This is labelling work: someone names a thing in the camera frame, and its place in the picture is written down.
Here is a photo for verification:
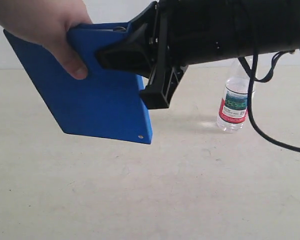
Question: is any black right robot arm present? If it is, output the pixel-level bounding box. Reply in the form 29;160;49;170
95;0;300;110

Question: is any blue binder folder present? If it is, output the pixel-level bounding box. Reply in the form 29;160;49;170
3;22;153;145

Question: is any black cable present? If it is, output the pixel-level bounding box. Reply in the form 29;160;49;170
236;0;300;155

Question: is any person's bare hand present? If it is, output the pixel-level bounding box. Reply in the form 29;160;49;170
0;0;92;80

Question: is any clear plastic water bottle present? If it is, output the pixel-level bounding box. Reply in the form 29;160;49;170
216;59;250;133

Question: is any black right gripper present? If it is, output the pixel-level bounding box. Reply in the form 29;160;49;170
94;0;243;110

